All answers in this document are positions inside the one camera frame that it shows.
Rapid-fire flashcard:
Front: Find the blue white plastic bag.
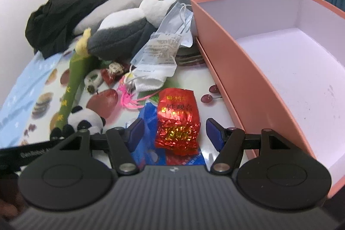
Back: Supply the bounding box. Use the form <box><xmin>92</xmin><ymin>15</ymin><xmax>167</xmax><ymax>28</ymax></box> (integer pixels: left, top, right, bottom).
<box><xmin>131</xmin><ymin>103</ymin><xmax>205</xmax><ymax>170</ymax></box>

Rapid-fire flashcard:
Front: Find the pink feather toy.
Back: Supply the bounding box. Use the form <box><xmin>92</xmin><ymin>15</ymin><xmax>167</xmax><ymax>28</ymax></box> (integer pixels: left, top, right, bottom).
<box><xmin>118</xmin><ymin>72</ymin><xmax>159</xmax><ymax>110</ymax></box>

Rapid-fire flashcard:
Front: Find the small panda plush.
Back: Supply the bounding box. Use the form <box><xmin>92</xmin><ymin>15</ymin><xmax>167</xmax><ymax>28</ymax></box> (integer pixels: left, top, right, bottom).
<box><xmin>50</xmin><ymin>106</ymin><xmax>106</xmax><ymax>141</ymax></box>

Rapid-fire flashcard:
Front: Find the red foil tea packet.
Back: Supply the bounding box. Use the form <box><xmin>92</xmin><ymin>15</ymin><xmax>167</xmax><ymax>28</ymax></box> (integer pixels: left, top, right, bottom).
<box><xmin>155</xmin><ymin>88</ymin><xmax>201</xmax><ymax>156</ymax></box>

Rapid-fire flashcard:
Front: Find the red snack wrapper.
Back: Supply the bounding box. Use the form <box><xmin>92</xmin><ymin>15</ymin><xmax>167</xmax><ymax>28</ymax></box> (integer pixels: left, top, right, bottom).
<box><xmin>100</xmin><ymin>62</ymin><xmax>129</xmax><ymax>88</ymax></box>

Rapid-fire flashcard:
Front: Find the packaged mask with label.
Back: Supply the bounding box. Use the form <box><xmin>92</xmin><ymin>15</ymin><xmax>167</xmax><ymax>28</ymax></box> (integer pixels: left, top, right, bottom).
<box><xmin>131</xmin><ymin>1</ymin><xmax>182</xmax><ymax>69</ymax></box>

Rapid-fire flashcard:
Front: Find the blue face mask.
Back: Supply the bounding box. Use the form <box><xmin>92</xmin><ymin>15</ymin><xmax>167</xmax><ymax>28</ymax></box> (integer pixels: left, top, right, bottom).
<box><xmin>177</xmin><ymin>3</ymin><xmax>194</xmax><ymax>48</ymax></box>

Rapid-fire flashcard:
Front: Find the person's left hand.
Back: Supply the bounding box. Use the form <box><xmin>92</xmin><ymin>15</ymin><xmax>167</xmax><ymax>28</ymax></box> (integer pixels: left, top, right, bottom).
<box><xmin>1</xmin><ymin>186</ymin><xmax>26</xmax><ymax>220</ymax></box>

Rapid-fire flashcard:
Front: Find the green fabric massage hammer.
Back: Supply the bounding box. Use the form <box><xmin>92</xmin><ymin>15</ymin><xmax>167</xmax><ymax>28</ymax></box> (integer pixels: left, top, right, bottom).
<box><xmin>55</xmin><ymin>53</ymin><xmax>94</xmax><ymax>131</ymax></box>

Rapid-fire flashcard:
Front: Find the orange cardboard box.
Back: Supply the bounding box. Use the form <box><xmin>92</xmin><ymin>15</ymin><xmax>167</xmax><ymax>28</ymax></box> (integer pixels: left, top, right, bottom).
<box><xmin>191</xmin><ymin>0</ymin><xmax>344</xmax><ymax>196</ymax></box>

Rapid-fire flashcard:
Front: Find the grey white penguin plush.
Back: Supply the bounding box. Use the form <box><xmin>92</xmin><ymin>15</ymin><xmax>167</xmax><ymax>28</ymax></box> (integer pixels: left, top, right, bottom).
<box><xmin>75</xmin><ymin>0</ymin><xmax>191</xmax><ymax>61</ymax></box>

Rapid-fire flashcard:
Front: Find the black clothes pile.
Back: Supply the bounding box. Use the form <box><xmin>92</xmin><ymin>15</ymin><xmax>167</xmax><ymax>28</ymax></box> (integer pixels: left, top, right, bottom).
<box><xmin>25</xmin><ymin>0</ymin><xmax>107</xmax><ymax>59</ymax></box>

